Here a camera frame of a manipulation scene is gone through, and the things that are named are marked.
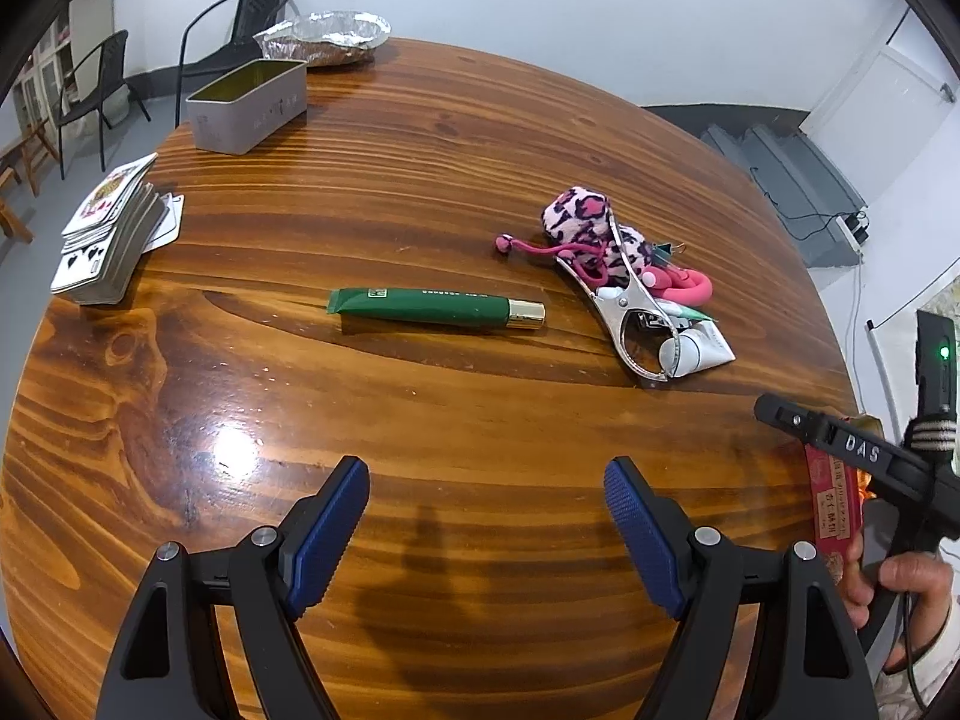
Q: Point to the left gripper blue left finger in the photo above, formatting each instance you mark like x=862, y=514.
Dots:
x=316, y=533

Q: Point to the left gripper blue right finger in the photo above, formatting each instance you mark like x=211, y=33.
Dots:
x=655, y=532

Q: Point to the white cylindrical tube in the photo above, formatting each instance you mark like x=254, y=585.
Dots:
x=699, y=347

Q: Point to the large silver metal clip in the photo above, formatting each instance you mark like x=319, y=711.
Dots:
x=633, y=302

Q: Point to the green tube gold cap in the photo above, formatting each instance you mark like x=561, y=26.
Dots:
x=470, y=310

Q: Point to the pink leopard drawstring pouch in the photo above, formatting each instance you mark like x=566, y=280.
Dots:
x=578, y=229

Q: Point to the hanging landscape scroll painting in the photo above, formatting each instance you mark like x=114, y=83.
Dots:
x=893, y=344

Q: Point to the white power strip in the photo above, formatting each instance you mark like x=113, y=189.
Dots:
x=857, y=224

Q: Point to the green binder clip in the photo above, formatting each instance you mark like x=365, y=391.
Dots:
x=668, y=250

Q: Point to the deck of playing cards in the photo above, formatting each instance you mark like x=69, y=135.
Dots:
x=123, y=218

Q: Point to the grey rectangular tin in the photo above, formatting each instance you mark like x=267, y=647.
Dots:
x=236, y=112

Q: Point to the foil tray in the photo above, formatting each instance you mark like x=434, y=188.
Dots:
x=328, y=39

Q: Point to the black metal chair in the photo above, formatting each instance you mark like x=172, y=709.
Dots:
x=249, y=18
x=110, y=63

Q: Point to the white display cabinet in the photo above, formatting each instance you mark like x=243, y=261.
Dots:
x=51, y=74

